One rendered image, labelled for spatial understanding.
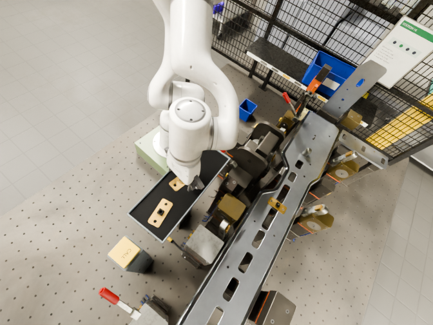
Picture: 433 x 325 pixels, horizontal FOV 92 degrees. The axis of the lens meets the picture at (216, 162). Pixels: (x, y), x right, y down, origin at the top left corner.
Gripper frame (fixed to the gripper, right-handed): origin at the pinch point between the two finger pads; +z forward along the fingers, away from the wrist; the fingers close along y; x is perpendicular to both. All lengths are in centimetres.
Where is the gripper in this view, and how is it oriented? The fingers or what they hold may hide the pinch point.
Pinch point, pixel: (182, 177)
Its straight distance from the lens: 69.4
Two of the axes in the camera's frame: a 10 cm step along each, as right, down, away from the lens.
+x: 7.0, -5.5, 4.6
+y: 6.9, 6.9, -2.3
